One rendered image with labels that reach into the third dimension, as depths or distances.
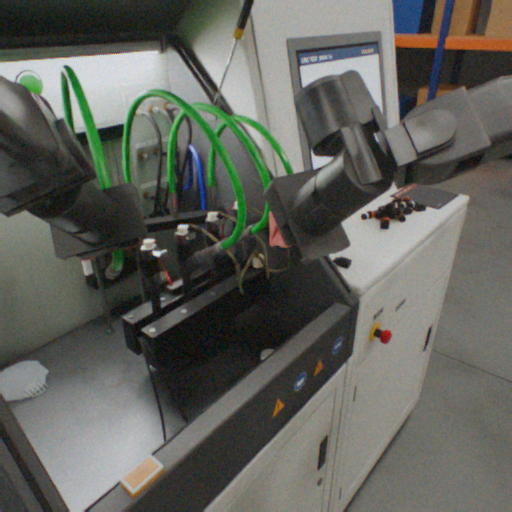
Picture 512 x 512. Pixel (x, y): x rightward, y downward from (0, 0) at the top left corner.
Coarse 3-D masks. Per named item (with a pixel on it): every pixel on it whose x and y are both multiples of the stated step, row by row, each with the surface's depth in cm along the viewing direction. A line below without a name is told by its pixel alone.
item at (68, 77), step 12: (60, 72) 67; (72, 72) 60; (60, 84) 71; (72, 84) 58; (84, 96) 56; (84, 108) 55; (72, 120) 79; (84, 120) 54; (96, 132) 54; (96, 144) 53; (96, 156) 53; (96, 168) 53; (108, 180) 53; (120, 252) 57; (120, 264) 60
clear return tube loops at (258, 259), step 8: (224, 216) 92; (192, 224) 86; (208, 232) 86; (216, 240) 85; (264, 248) 89; (288, 248) 94; (232, 256) 84; (256, 256) 101; (264, 256) 90; (288, 256) 95; (248, 264) 97; (256, 264) 102; (264, 264) 99; (288, 264) 96; (272, 272) 98; (240, 280) 92; (240, 288) 86
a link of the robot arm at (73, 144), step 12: (48, 108) 43; (60, 120) 34; (60, 132) 33; (72, 132) 37; (72, 144) 34; (84, 156) 36; (84, 168) 36; (84, 180) 38; (60, 192) 38; (24, 204) 37; (36, 204) 38
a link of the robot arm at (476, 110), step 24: (456, 96) 38; (480, 96) 38; (504, 96) 37; (456, 120) 38; (480, 120) 37; (504, 120) 37; (456, 144) 38; (480, 144) 37; (504, 144) 38; (408, 168) 42; (432, 168) 39; (456, 168) 42
